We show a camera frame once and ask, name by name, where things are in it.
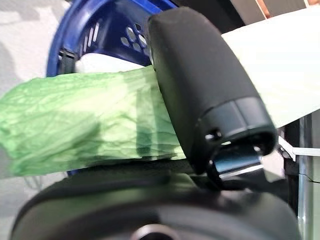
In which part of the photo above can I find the napa cabbage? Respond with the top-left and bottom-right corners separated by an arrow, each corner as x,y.
74,52 -> 151,75
0,7 -> 320,180

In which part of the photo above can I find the blue plastic shopping basket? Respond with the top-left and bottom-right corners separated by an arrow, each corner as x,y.
46,0 -> 176,177

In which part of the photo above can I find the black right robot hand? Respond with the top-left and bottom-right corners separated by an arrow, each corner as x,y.
9,6 -> 302,240

